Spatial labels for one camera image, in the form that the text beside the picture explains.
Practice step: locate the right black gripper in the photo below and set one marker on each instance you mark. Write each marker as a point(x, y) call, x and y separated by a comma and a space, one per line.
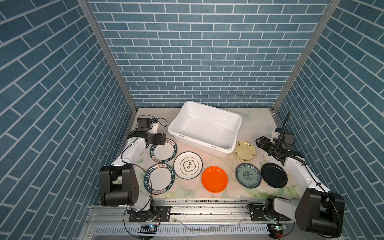
point(265, 141)

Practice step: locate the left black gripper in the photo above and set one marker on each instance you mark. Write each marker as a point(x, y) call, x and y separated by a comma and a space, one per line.
point(157, 139)

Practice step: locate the yellow plate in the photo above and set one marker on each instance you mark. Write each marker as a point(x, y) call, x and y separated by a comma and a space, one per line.
point(245, 151)

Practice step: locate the green patterned plate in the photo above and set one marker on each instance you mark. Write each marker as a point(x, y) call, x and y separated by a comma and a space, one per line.
point(248, 176)

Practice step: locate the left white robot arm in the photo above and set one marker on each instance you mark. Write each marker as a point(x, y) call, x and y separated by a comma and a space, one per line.
point(119, 184)

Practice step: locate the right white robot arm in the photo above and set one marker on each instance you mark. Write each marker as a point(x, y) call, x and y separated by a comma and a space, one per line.
point(319, 211)

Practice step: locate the white plastic bin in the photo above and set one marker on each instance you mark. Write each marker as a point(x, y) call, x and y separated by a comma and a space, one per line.
point(206, 128)

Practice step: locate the upper green rimmed white plate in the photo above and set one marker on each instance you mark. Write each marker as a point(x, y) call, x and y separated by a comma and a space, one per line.
point(164, 153)

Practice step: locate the green rimmed white plate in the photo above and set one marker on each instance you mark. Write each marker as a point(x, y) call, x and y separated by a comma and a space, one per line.
point(164, 153)
point(159, 179)

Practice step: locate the floral table mat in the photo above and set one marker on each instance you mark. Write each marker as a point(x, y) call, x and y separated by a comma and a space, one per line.
point(256, 123)

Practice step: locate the lower green rimmed white plate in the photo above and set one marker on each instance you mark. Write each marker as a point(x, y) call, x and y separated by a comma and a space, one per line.
point(159, 179)

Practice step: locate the white plate black pattern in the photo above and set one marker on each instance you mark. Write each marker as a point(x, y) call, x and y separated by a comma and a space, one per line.
point(188, 165)

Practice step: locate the orange plate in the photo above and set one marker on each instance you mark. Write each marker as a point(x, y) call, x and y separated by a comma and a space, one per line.
point(214, 179)

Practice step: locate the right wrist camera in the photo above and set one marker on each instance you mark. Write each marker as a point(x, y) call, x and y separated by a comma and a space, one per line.
point(283, 135)

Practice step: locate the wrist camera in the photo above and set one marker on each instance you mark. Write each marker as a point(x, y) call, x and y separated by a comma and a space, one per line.
point(283, 135)
point(154, 126)

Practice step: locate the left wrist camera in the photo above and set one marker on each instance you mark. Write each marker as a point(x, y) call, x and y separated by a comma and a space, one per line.
point(154, 126)

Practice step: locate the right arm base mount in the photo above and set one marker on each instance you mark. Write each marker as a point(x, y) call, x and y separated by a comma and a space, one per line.
point(258, 214)

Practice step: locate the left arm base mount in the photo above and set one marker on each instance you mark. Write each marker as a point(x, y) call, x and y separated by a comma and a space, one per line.
point(160, 214)

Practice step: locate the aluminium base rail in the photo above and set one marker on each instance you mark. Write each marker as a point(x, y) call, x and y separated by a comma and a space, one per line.
point(190, 211)

